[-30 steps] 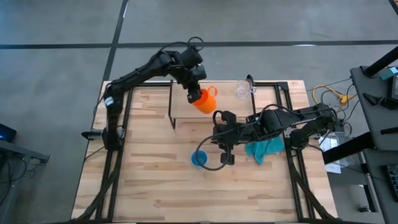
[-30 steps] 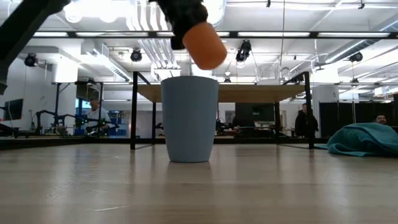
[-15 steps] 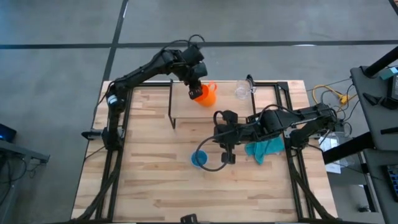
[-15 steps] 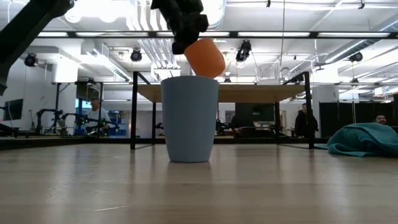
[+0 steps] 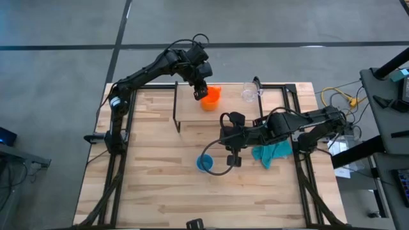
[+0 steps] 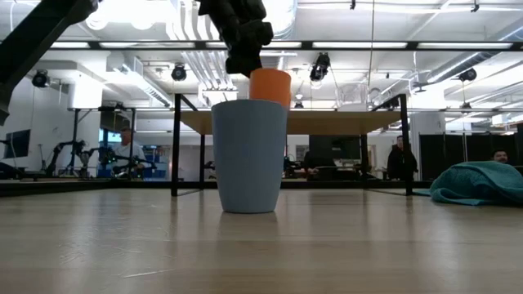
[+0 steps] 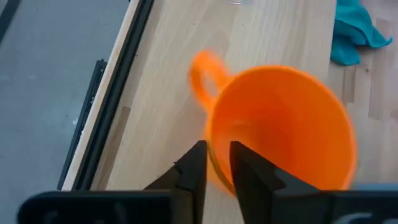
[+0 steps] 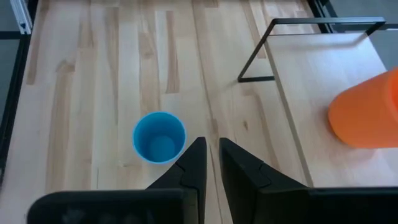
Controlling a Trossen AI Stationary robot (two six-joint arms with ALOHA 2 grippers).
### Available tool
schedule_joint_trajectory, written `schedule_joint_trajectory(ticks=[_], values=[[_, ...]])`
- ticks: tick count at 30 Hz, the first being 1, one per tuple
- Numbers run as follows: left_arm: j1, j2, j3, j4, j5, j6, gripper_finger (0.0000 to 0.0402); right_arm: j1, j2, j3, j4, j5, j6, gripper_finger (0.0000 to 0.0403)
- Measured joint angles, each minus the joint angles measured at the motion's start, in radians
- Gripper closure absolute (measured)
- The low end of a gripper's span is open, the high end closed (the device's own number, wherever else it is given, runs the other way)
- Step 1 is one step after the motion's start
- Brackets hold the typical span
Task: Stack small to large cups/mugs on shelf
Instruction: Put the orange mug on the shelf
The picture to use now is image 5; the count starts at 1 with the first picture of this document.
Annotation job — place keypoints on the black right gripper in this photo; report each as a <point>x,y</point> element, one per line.
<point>238,137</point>

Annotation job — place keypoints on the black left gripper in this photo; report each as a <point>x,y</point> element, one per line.
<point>204,71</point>

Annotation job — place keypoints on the orange plastic mug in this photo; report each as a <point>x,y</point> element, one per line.
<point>211,100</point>

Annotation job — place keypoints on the blue plastic cup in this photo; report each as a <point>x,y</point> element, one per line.
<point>206,163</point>

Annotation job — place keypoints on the clear plastic mug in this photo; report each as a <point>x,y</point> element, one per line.
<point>250,92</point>

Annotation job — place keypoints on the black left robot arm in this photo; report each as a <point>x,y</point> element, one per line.
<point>143,72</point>

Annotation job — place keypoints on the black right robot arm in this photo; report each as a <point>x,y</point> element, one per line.
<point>319,119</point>

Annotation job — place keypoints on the wooden shelf with black legs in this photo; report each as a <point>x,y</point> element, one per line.
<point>230,108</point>

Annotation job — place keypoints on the teal cloth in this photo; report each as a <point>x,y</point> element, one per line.
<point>271,153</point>

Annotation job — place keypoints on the clear plastic bag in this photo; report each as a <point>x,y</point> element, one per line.
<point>338,147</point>

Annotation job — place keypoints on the white paper sheet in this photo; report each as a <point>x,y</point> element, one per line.
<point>343,172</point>

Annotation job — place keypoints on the black support beam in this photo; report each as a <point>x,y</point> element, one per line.
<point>354,153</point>

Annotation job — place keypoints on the grey side table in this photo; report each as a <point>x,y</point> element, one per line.
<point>386,127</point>
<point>388,191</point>

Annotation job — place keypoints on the black hand tool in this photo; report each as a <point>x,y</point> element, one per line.
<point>396,105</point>

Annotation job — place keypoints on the black keyboard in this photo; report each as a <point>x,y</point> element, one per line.
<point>404,188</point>

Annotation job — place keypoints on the black box device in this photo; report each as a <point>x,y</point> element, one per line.
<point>405,89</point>

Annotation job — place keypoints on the teal box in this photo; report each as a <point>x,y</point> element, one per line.
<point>401,75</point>

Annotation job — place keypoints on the blue-lit black device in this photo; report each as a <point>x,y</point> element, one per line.
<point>6,137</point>

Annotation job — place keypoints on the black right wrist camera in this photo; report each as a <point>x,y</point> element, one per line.
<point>237,119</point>

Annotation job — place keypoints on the small black camera block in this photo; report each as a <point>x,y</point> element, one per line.
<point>195,224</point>

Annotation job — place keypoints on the black aluminium table frame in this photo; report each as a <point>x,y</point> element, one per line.
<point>291,87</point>

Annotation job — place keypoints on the black slanted post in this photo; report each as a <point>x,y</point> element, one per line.
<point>391,65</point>

